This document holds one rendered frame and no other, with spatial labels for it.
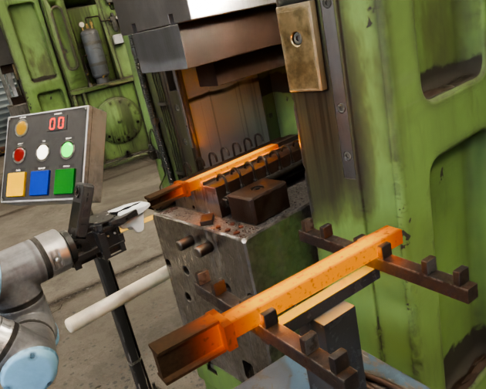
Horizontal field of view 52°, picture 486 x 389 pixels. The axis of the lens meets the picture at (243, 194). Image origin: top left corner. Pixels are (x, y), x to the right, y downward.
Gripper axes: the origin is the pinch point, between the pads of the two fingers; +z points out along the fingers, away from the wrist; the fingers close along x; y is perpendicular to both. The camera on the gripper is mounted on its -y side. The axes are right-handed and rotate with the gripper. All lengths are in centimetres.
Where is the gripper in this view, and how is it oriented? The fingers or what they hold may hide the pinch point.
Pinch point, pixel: (143, 202)
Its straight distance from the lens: 117.1
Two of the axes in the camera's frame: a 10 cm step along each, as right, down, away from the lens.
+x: 6.5, 1.3, -7.5
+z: 7.3, -3.6, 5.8
